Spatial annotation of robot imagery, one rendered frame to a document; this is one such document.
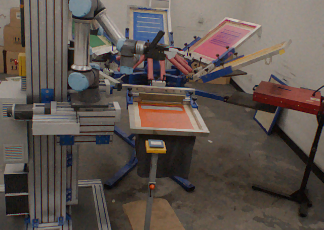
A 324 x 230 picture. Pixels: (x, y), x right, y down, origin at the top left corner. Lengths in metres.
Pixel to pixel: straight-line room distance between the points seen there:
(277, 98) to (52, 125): 2.05
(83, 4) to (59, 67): 0.55
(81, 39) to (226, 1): 5.55
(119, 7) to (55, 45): 4.83
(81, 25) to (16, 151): 0.99
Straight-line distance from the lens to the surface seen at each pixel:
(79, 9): 2.05
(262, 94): 3.48
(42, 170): 2.73
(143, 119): 2.88
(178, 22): 7.29
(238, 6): 7.51
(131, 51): 2.03
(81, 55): 2.12
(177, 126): 2.83
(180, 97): 3.21
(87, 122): 2.36
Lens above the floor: 2.08
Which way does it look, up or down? 21 degrees down
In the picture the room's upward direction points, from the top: 6 degrees clockwise
